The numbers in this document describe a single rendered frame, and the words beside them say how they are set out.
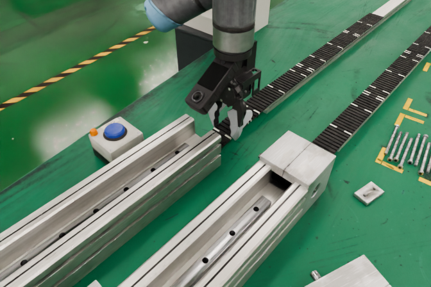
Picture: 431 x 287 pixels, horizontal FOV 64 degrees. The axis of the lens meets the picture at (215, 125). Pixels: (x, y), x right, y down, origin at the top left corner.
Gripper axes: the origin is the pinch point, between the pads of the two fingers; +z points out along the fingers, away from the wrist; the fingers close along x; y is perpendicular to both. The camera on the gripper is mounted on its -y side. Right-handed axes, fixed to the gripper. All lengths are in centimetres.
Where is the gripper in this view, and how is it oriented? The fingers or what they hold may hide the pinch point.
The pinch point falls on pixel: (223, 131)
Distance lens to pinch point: 76.2
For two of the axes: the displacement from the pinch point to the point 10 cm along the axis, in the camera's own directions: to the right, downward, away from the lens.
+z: 0.0, 7.5, 6.6
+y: 6.8, -4.9, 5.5
